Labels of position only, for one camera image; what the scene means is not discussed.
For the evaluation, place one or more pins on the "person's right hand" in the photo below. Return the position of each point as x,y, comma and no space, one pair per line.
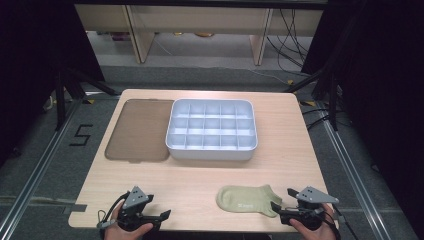
320,233

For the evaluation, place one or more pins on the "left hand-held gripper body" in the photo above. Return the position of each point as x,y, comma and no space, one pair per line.
135,199

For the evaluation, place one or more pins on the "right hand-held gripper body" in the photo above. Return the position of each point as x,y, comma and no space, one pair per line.
315,197

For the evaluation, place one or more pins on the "translucent brown plastic lid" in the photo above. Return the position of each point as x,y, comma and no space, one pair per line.
141,131

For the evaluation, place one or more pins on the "person's left hand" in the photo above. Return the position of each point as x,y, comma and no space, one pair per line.
120,233

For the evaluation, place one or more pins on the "black curtain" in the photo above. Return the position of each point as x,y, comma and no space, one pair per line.
383,83
36,50

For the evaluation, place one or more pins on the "white divided organizer box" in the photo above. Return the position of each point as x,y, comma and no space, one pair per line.
211,151

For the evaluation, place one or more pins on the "black metal stand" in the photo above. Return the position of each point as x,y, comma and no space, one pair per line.
61,100
333,100

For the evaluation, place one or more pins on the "green ankle sock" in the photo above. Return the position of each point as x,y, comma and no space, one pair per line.
241,200

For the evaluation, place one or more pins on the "aluminium floor rail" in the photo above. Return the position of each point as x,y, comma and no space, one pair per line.
353,180
36,173

